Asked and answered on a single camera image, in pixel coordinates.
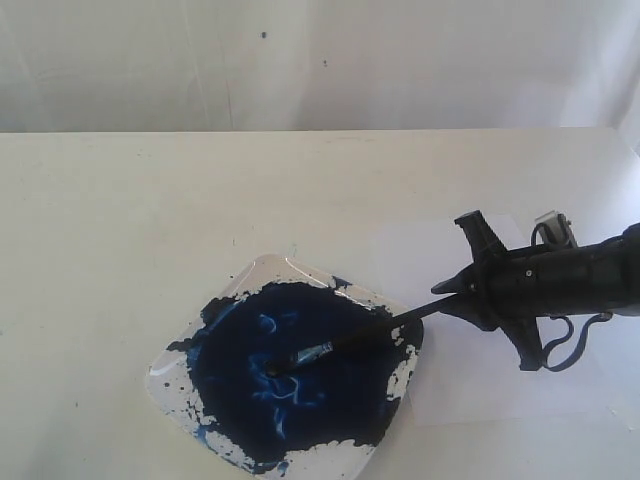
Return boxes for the black paintbrush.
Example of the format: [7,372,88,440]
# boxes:
[264,295,460,378]

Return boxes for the white paper sheet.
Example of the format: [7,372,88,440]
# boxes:
[371,220,614,426]

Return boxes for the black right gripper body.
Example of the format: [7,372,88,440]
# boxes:
[454,211,639,371]

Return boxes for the white square paint plate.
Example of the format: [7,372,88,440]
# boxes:
[145,255,424,479]

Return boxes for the right gripper blue cable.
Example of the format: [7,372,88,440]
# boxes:
[540,312,612,373]

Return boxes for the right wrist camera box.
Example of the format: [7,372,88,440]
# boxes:
[530,210,578,250]

